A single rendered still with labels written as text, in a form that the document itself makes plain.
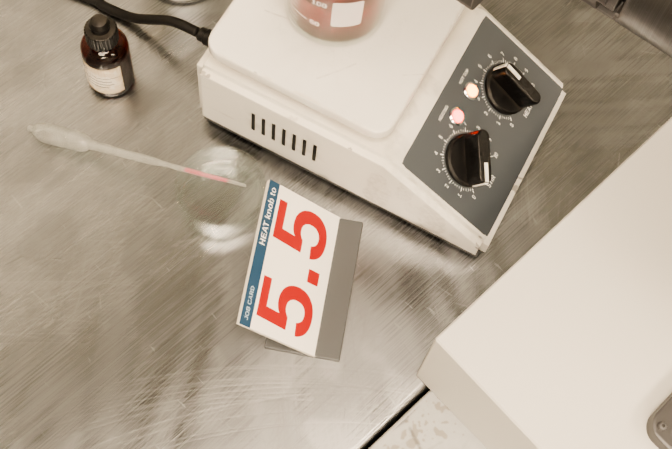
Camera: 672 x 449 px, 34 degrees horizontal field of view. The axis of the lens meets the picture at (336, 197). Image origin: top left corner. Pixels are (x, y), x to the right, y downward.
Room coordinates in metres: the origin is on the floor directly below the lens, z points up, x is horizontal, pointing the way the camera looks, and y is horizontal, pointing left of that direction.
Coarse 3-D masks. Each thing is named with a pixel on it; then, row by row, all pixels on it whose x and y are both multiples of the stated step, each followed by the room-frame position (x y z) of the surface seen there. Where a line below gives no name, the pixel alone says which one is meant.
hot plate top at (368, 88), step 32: (256, 0) 0.36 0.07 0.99; (416, 0) 0.38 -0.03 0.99; (448, 0) 0.38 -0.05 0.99; (224, 32) 0.34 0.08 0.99; (256, 32) 0.34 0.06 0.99; (288, 32) 0.34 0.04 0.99; (384, 32) 0.35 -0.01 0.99; (416, 32) 0.36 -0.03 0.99; (448, 32) 0.36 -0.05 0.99; (256, 64) 0.32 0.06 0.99; (288, 64) 0.32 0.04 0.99; (320, 64) 0.33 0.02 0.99; (352, 64) 0.33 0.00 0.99; (384, 64) 0.33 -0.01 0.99; (416, 64) 0.34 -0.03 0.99; (288, 96) 0.31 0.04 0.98; (320, 96) 0.31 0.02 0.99; (352, 96) 0.31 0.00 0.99; (384, 96) 0.31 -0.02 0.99; (352, 128) 0.29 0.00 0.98; (384, 128) 0.29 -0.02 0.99
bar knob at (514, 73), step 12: (492, 72) 0.36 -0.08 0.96; (504, 72) 0.35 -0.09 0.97; (516, 72) 0.36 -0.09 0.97; (492, 84) 0.35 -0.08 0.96; (504, 84) 0.35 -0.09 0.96; (516, 84) 0.35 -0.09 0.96; (528, 84) 0.35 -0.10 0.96; (492, 96) 0.34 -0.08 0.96; (504, 96) 0.35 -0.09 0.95; (516, 96) 0.35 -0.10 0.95; (528, 96) 0.35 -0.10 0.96; (540, 96) 0.35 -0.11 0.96; (504, 108) 0.34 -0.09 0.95; (516, 108) 0.34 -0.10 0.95
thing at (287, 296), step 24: (288, 216) 0.25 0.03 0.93; (312, 216) 0.26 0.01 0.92; (288, 240) 0.24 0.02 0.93; (312, 240) 0.25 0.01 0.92; (264, 264) 0.22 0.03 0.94; (288, 264) 0.23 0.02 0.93; (312, 264) 0.23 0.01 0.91; (264, 288) 0.21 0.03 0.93; (288, 288) 0.21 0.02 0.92; (312, 288) 0.22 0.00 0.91; (264, 312) 0.19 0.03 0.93; (288, 312) 0.20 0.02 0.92; (312, 312) 0.21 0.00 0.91; (288, 336) 0.19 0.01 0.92
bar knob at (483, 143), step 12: (480, 132) 0.31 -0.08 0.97; (456, 144) 0.31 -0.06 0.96; (468, 144) 0.31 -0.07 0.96; (480, 144) 0.30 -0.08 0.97; (456, 156) 0.30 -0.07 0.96; (468, 156) 0.30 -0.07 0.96; (480, 156) 0.30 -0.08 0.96; (456, 168) 0.29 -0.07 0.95; (468, 168) 0.29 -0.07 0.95; (480, 168) 0.29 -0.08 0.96; (456, 180) 0.29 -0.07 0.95; (468, 180) 0.29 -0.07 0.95; (480, 180) 0.29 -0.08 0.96
